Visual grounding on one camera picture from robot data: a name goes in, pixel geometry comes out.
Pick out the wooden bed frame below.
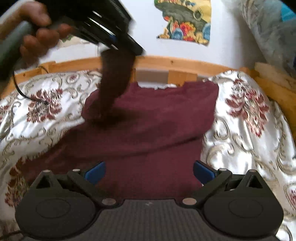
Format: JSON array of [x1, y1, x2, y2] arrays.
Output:
[[0, 55, 256, 99]]

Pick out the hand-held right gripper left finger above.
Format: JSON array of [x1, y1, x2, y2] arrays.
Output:
[[30, 161, 119, 207]]

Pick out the white floral bedspread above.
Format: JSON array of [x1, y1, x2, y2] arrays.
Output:
[[0, 70, 296, 241]]

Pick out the black cable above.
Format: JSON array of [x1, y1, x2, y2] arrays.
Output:
[[13, 66, 50, 105]]

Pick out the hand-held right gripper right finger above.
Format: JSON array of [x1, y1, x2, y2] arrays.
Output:
[[181, 160, 266, 208]]

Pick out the maroon sweater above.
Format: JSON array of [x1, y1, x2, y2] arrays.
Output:
[[28, 50, 220, 202]]

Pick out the person's left hand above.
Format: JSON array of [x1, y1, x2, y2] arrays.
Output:
[[0, 2, 73, 65]]

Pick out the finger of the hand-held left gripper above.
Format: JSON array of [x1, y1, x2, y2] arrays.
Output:
[[76, 22, 119, 51], [88, 11, 147, 56]]

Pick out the plastic-wrapped bedding bundle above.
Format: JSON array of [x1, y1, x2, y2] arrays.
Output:
[[239, 0, 296, 73]]

